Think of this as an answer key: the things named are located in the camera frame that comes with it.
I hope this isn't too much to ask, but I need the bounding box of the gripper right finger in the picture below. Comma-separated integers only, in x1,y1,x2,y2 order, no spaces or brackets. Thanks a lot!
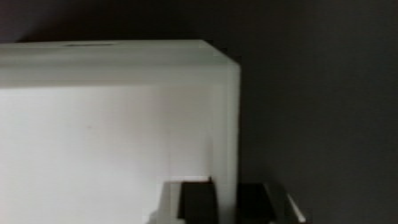
236,183,307,224

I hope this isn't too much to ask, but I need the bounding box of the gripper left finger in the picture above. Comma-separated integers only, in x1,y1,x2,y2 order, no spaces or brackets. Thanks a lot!
151,177,218,224

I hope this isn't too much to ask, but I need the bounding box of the white drawer cabinet box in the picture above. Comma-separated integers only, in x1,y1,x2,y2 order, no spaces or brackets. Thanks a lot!
0,40,240,224

